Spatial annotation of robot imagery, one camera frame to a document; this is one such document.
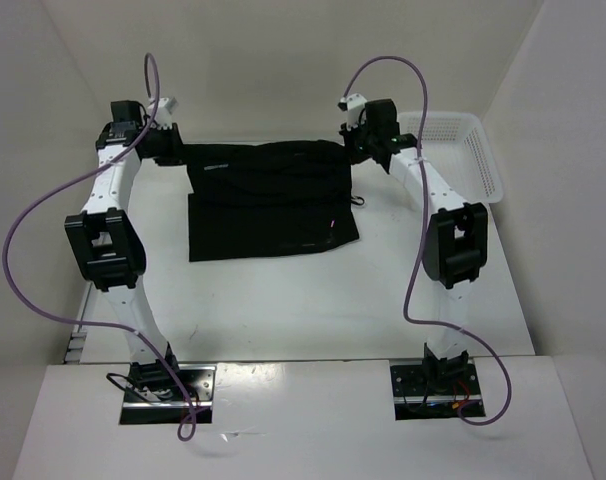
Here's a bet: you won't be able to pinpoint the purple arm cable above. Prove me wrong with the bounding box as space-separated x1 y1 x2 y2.
1 52 212 442
341 55 514 426

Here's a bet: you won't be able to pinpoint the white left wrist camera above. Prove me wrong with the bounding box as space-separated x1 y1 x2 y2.
154 96 178 129

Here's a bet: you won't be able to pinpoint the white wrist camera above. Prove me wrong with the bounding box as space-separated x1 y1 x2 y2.
337 93 367 130
154 96 178 129

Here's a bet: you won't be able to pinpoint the black sport shorts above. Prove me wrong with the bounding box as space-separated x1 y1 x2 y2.
181 140 360 262

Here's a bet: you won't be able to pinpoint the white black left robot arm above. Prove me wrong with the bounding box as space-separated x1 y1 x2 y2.
64 100 183 400

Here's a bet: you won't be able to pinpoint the white perforated plastic basket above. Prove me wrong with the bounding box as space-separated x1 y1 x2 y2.
389 111 503 212

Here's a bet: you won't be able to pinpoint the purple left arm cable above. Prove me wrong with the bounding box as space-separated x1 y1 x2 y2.
1 52 212 442

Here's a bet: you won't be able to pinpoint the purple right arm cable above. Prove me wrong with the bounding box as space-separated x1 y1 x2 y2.
341 55 514 426

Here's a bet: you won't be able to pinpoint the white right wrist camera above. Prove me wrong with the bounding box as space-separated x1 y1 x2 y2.
337 93 367 130

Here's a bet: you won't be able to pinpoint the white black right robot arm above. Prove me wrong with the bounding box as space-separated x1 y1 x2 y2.
338 94 489 393

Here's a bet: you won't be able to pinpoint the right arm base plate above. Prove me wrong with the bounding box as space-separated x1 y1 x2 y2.
389 362 485 421

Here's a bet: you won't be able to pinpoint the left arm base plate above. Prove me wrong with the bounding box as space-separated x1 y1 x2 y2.
110 364 217 425

